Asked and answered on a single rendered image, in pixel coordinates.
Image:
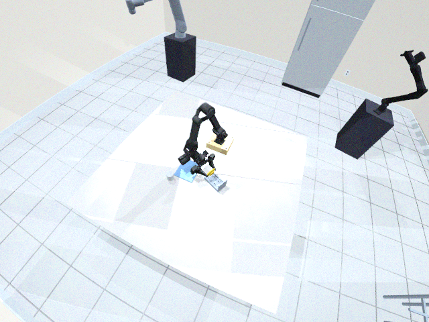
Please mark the light blue dish rack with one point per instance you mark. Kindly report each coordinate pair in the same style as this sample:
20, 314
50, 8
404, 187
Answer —
215, 182

